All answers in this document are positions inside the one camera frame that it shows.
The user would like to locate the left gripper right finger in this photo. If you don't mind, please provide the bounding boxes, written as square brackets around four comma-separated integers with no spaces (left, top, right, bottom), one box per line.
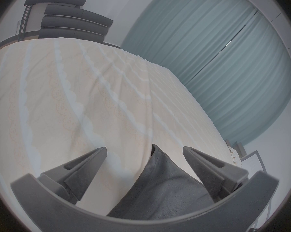
[182,146,248,201]

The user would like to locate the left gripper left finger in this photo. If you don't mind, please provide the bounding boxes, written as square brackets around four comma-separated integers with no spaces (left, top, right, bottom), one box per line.
[40,146,108,201]

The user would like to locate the black T-shirt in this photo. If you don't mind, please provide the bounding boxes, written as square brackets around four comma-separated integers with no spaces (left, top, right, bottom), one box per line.
[107,144,217,220]

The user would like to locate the bed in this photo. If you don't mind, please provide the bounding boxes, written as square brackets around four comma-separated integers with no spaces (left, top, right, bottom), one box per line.
[0,36,268,217]

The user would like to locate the white printed pillow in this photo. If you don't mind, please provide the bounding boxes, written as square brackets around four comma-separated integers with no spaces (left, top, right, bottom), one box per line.
[226,145,244,167]

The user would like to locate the grey bedside table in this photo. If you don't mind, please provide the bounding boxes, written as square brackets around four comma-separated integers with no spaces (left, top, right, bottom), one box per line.
[225,139,245,155]

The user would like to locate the blue-green curtain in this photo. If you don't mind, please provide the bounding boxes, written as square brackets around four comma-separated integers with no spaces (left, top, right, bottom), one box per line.
[184,9,291,145]
[120,0,258,84]

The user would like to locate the black chest of drawers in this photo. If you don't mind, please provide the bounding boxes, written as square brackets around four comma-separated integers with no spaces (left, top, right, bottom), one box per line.
[39,5,113,44]

